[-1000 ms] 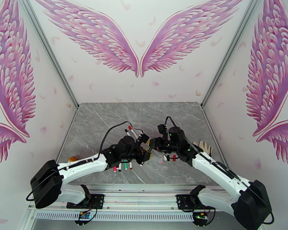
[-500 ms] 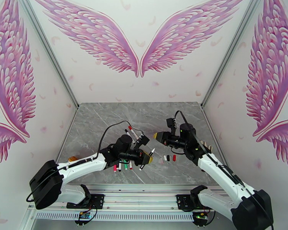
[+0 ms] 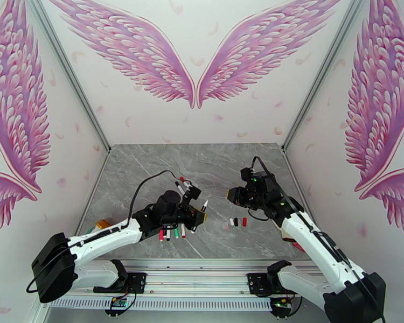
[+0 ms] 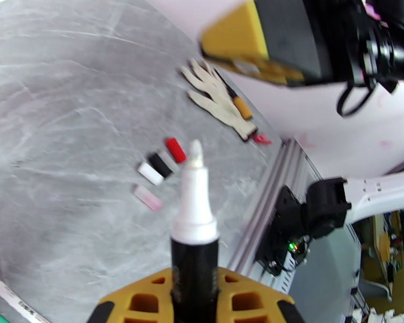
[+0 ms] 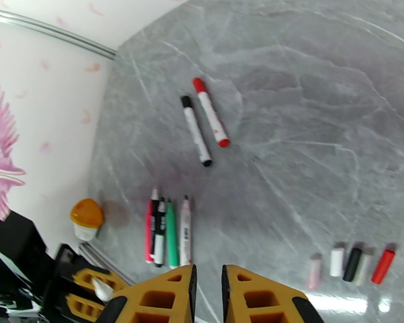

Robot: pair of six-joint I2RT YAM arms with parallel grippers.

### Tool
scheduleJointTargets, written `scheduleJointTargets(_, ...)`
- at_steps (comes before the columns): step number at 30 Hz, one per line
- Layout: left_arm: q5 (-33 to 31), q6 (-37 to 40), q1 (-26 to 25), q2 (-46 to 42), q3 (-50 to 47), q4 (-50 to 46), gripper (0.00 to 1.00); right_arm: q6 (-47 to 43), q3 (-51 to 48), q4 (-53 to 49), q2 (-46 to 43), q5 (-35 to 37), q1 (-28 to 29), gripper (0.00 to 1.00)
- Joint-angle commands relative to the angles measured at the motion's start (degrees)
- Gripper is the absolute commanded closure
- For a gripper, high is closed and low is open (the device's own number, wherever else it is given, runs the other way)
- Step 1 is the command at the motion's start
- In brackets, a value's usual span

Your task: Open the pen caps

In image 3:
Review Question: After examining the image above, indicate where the small circuit board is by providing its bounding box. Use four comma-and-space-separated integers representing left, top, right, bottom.
103, 296, 130, 316
270, 296, 295, 316

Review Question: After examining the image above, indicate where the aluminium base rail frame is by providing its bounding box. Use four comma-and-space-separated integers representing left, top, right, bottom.
37, 258, 328, 314

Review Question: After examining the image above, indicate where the white perforated cable tray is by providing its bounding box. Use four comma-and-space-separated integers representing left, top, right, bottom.
48, 296, 274, 312

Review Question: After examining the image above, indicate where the aluminium corner post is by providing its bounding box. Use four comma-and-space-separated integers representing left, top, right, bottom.
24, 0, 113, 154
282, 0, 372, 154

